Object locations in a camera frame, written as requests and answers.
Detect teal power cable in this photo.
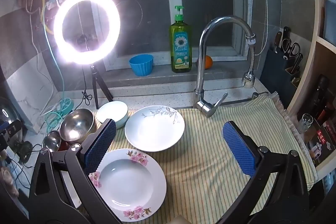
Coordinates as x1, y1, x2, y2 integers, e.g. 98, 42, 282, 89
42, 25, 66, 133

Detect dark handled knife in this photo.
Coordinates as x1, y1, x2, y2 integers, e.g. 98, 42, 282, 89
281, 26, 291, 48
274, 31, 282, 54

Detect dark knife block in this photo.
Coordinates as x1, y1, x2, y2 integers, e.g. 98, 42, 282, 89
259, 48, 302, 98

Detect large stainless steel bowl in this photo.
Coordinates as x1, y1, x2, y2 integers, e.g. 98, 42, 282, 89
59, 108, 95, 142

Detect orange fruit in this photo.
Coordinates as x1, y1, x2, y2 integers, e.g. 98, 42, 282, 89
197, 55, 213, 70

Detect black mini tripod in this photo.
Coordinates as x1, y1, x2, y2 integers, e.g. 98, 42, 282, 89
89, 64, 114, 109

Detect chrome kitchen faucet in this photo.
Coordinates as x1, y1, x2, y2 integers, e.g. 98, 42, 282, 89
194, 16, 257, 118

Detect dark glass bottle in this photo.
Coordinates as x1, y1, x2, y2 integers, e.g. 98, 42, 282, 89
314, 74, 331, 119

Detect small clear glass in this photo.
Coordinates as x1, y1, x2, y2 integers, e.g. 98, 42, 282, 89
297, 114, 314, 134

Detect red printed box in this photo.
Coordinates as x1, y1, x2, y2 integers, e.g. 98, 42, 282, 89
306, 119, 336, 167

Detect round teal power strip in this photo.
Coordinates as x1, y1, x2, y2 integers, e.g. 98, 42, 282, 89
54, 98, 72, 115

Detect white plate with branch print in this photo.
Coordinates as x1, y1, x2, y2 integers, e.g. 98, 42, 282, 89
124, 106, 185, 152

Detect dark round device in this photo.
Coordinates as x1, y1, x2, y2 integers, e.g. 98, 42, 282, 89
14, 141, 33, 163

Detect small stainless steel bowl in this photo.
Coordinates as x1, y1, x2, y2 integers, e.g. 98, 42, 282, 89
42, 131, 62, 152

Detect green dish soap bottle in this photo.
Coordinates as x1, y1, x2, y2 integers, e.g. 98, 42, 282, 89
169, 5, 193, 73

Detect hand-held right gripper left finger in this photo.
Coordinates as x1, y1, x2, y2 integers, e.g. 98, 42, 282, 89
28, 118, 124, 224

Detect white plate with pink flowers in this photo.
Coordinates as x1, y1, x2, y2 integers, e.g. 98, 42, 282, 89
89, 148, 167, 222

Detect white ring light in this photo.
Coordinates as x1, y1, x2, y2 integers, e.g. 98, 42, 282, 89
53, 0, 121, 65

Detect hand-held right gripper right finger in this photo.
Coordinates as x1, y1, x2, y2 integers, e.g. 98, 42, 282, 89
215, 120, 310, 224

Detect window with white frame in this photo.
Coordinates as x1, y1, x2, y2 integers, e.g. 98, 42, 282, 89
88, 0, 252, 71

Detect striped yellow towel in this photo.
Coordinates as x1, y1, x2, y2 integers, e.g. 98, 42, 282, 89
87, 91, 318, 224

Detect black handled scissors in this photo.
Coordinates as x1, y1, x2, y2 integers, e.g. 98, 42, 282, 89
282, 38, 301, 60

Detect wooden shelf cabinet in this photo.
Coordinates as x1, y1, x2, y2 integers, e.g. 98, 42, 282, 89
286, 0, 336, 188

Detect white power cable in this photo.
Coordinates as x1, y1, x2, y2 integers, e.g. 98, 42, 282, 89
28, 13, 57, 119

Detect blue ribbed cup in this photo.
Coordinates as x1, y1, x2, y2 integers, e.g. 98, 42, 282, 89
129, 54, 154, 77

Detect black ring light cable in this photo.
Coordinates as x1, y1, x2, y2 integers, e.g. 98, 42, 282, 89
81, 64, 91, 109

